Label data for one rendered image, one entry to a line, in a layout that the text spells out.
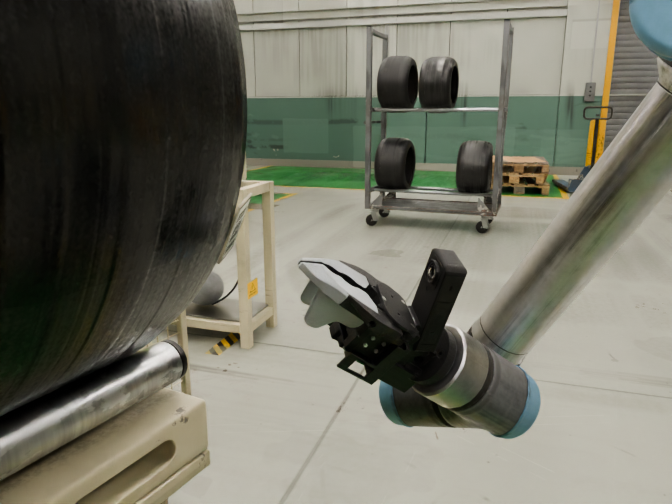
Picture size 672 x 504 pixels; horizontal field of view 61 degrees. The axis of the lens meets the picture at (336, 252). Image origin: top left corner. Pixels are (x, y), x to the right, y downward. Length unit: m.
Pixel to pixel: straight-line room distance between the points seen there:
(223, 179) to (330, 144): 11.38
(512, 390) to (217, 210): 0.42
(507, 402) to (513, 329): 0.15
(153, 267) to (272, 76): 11.95
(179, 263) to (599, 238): 0.51
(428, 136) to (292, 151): 2.87
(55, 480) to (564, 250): 0.60
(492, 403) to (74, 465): 0.44
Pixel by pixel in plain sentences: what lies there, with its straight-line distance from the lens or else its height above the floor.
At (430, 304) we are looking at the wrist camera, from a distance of 0.60.
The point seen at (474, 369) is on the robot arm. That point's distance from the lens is 0.67.
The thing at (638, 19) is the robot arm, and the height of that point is 1.23.
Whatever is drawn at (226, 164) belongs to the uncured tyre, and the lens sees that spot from 0.45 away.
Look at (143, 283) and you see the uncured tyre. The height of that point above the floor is 1.03.
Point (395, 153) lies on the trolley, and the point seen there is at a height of 0.74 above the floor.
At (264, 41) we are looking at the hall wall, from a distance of 12.48.
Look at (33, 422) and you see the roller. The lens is 0.53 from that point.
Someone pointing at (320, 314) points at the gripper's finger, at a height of 0.96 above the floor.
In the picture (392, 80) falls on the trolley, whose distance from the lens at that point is 5.65.
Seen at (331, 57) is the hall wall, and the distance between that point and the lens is 11.91.
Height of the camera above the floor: 1.16
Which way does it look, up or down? 14 degrees down
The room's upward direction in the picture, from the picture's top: straight up
